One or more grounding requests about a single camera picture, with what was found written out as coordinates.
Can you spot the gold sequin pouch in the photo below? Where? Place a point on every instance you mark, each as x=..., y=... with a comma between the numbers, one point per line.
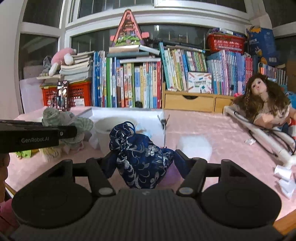
x=51, y=154

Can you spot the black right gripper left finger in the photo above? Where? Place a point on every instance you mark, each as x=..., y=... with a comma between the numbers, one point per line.
x=99, y=170

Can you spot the blue cardboard box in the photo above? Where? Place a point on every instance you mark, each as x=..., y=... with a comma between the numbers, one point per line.
x=262, y=44

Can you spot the pink plush rabbit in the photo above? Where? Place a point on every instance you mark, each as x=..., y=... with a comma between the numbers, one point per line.
x=62, y=57

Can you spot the red basket on books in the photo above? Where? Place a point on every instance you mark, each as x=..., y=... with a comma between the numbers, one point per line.
x=218, y=42

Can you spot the white shallow cardboard box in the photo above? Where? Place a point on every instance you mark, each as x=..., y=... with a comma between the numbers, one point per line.
x=146, y=121

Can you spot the red plastic crate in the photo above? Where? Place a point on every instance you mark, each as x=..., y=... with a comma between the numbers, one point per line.
x=79, y=94

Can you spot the white patterned box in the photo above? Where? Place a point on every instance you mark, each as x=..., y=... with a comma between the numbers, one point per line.
x=199, y=82

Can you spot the lime green scrunchie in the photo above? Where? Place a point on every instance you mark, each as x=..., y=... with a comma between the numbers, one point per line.
x=26, y=154

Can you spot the stack of horizontal books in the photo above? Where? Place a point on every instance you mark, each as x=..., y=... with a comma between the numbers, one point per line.
x=77, y=67

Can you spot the triangular house model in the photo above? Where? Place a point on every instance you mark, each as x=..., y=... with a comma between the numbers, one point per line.
x=128, y=32

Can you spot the wooden drawer organizer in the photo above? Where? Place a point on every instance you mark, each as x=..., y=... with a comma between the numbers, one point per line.
x=202, y=102

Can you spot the green striped cloth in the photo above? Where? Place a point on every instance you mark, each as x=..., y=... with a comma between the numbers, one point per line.
x=54, y=117

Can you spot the person's left hand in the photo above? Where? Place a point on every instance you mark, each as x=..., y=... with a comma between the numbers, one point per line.
x=4, y=163

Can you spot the blue and pink books group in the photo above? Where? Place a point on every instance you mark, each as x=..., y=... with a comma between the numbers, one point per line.
x=230, y=72

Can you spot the brown haired doll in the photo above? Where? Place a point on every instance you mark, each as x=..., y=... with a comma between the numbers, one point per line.
x=264, y=103

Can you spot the dark photo box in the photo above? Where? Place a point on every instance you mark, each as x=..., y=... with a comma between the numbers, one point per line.
x=62, y=95

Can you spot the blue floral fabric pouch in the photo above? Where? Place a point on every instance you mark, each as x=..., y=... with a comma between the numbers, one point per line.
x=140, y=162

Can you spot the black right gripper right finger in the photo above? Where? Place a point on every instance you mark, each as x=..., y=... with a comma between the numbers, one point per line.
x=193, y=172

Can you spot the row of upright books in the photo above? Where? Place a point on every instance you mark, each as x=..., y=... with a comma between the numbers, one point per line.
x=126, y=82

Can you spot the leaning green books group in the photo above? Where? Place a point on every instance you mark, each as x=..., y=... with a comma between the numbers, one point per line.
x=178, y=61

